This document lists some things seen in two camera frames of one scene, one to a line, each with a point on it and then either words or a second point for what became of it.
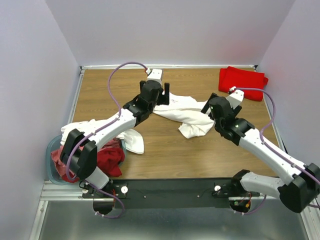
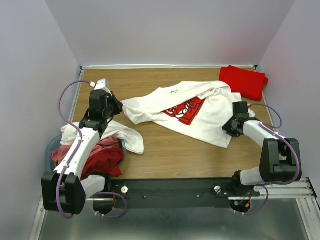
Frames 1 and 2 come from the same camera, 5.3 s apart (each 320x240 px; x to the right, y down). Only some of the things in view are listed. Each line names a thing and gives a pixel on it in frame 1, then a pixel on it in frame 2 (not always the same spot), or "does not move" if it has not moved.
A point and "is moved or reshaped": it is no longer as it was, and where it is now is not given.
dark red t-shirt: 108,159 does not move
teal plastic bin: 55,143 does not move
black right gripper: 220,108 -> 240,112
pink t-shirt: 61,165 does not move
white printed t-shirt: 187,111 is moved or reshaped
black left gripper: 164,99 -> 118,104
